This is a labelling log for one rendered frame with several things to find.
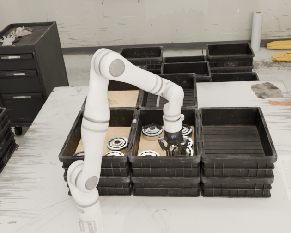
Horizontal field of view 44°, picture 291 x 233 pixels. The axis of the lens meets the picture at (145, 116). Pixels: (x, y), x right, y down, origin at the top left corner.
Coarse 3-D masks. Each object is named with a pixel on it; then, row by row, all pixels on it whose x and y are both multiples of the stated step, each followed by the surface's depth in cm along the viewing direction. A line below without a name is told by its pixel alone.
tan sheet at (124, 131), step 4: (108, 128) 187; (112, 128) 186; (116, 128) 186; (120, 128) 186; (124, 128) 186; (128, 128) 185; (108, 132) 184; (112, 132) 183; (116, 132) 183; (120, 132) 183; (124, 132) 182; (128, 132) 182; (108, 136) 180; (112, 136) 180; (116, 136) 180; (120, 136) 180; (124, 136) 179; (128, 136) 179; (80, 140) 179; (108, 140) 178; (80, 144) 176; (104, 144) 175; (80, 148) 173; (104, 148) 172; (76, 152) 171; (104, 152) 170
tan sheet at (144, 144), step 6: (192, 132) 178; (192, 138) 174; (144, 144) 173; (150, 144) 172; (156, 144) 172; (138, 150) 169; (144, 150) 168; (150, 150) 168; (156, 150) 168; (162, 150) 168
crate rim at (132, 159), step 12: (144, 108) 182; (156, 108) 181; (192, 108) 178; (132, 144) 159; (132, 156) 149; (144, 156) 149; (156, 156) 148; (168, 156) 147; (180, 156) 147; (192, 156) 146
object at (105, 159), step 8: (80, 112) 183; (136, 112) 179; (72, 128) 171; (64, 144) 160; (128, 144) 156; (128, 152) 152; (64, 160) 152; (72, 160) 152; (104, 160) 150; (112, 160) 150; (120, 160) 150
